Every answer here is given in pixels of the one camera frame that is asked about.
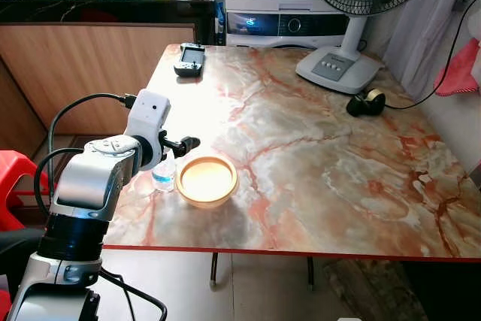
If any small clear water bottle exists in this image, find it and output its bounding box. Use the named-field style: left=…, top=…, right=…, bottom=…
left=152, top=151, right=178, bottom=193

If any tan round bowl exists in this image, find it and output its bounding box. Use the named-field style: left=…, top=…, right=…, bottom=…
left=175, top=155, right=240, bottom=210

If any black handheld game controller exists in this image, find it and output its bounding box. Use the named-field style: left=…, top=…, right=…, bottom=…
left=174, top=44, right=206, bottom=79

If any wooden counter cabinet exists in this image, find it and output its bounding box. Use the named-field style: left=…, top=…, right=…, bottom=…
left=0, top=0, right=220, bottom=158

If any dark metal table leg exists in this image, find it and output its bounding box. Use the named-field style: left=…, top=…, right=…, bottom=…
left=305, top=256, right=316, bottom=292
left=210, top=252, right=219, bottom=287

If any white washing machine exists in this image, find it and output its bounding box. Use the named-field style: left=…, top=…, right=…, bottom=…
left=222, top=0, right=355, bottom=50

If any red plastic stool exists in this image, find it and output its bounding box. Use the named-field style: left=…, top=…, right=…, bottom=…
left=0, top=150, right=50, bottom=232

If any grey standing fan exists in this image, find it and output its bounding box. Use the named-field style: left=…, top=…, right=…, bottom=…
left=295, top=0, right=452, bottom=95

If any red cloth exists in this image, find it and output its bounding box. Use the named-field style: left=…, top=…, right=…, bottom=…
left=434, top=38, right=481, bottom=97

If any grey curtain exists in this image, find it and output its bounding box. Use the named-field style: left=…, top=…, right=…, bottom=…
left=382, top=0, right=481, bottom=101

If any brown floor mat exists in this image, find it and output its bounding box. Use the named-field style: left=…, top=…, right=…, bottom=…
left=322, top=259, right=425, bottom=321

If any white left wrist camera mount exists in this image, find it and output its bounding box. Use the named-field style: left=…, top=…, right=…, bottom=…
left=124, top=89, right=172, bottom=171

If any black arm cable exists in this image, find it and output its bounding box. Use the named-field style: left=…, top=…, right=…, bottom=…
left=33, top=92, right=138, bottom=210

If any black fan power cable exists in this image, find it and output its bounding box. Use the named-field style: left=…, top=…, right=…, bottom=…
left=382, top=0, right=481, bottom=110

